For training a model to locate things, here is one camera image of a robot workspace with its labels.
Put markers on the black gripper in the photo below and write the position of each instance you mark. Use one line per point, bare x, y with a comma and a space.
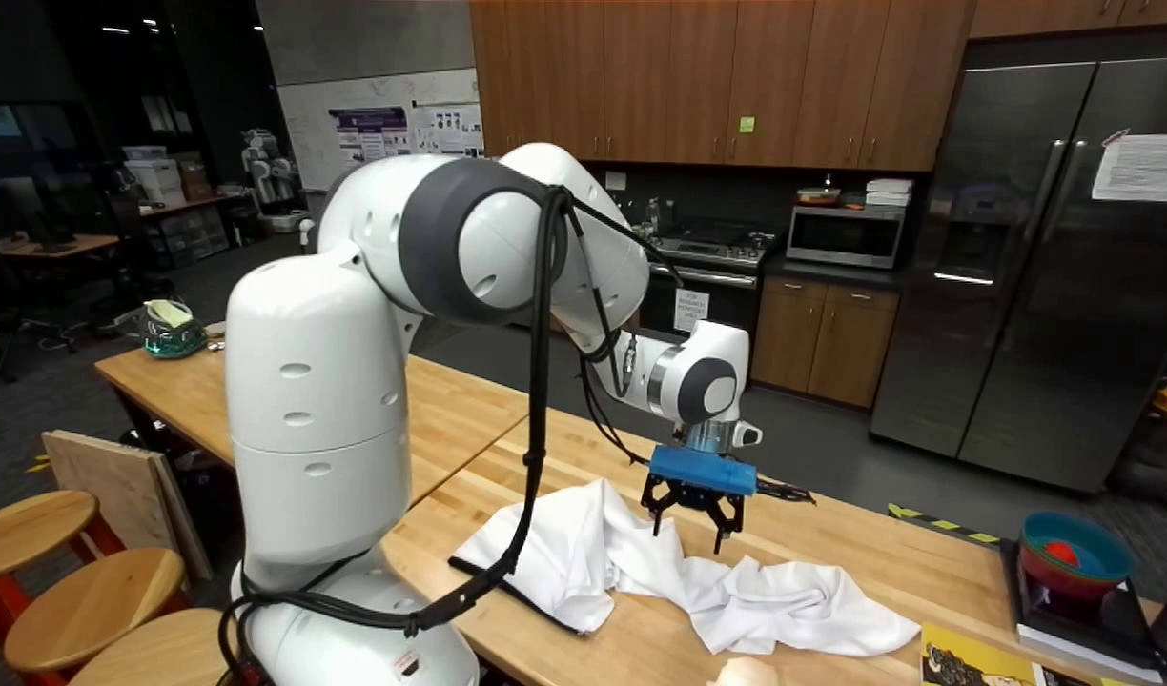
695, 496

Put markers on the white cloth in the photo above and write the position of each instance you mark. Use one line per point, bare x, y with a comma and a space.
568, 557

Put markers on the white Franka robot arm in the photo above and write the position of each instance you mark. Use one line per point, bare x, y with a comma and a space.
310, 420

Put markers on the beige round object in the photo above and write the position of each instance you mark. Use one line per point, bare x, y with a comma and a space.
745, 671

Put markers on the wooden base cabinet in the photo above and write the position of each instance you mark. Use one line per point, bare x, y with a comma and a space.
823, 344

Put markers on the yellow book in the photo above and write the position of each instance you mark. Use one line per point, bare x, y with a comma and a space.
971, 660

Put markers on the silver microwave oven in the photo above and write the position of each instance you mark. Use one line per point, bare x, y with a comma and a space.
848, 240

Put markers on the brown bowl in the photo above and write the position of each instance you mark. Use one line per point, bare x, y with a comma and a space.
822, 196

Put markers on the orange ball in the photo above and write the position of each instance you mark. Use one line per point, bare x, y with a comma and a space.
1060, 556

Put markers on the white plate stack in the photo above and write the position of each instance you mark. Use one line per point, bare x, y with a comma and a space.
884, 194

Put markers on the yellow sticky note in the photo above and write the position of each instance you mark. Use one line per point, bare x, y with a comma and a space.
745, 129

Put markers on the teal and red bowl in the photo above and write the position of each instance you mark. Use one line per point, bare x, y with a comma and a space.
1090, 572

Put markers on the stainless steel refrigerator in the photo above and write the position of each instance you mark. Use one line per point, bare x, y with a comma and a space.
1028, 281

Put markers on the green tape dispenser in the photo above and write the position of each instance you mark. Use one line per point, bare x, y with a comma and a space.
174, 330

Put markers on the grey background robot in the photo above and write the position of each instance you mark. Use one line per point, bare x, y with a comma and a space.
264, 167

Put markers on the round wooden stool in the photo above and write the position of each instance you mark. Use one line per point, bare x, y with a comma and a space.
148, 654
24, 527
87, 604

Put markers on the plywood board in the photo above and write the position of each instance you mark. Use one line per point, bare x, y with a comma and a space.
126, 490

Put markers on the wooden desk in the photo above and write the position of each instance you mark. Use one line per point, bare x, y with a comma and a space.
50, 246

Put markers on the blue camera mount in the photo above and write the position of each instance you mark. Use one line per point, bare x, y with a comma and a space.
701, 471

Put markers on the white wall poster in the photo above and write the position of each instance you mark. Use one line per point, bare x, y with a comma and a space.
447, 129

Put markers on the wooden wall cabinets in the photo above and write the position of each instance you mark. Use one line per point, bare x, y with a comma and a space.
862, 78

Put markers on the purple wall poster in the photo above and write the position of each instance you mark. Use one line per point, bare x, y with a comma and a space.
371, 132

